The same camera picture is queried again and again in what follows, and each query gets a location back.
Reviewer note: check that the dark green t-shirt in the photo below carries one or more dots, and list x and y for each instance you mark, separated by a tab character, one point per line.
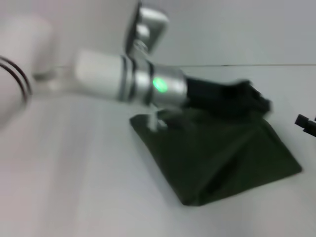
222	160

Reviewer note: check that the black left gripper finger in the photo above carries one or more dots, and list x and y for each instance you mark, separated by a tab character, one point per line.
306	126

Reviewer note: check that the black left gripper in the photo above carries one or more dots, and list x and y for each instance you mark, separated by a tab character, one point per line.
217	95

